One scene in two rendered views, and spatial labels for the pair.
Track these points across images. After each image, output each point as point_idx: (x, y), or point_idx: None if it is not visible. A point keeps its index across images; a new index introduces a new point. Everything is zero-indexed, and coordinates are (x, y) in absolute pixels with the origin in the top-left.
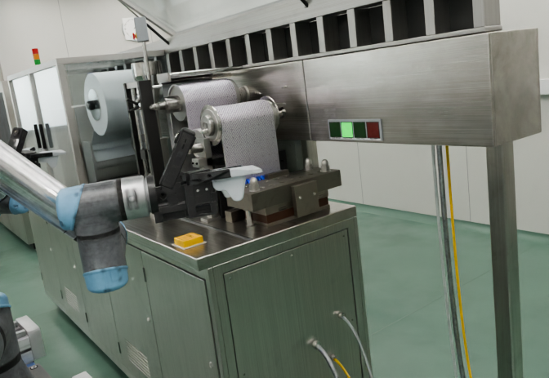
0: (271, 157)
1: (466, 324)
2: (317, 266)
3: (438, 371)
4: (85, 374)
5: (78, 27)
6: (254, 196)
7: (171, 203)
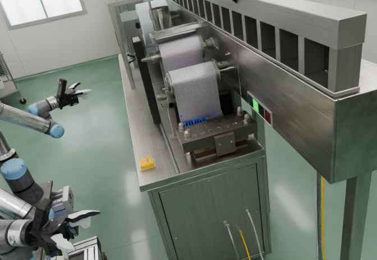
0: (214, 104)
1: (372, 199)
2: (229, 185)
3: (331, 233)
4: (63, 254)
5: None
6: (184, 144)
7: (40, 241)
